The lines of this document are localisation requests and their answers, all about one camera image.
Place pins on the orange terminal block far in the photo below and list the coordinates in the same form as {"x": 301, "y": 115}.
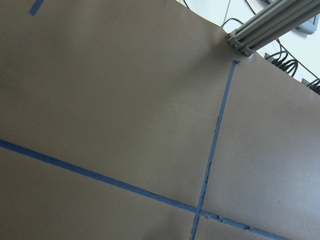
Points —
{"x": 314, "y": 85}

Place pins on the aluminium frame post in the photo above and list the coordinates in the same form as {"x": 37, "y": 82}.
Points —
{"x": 277, "y": 19}

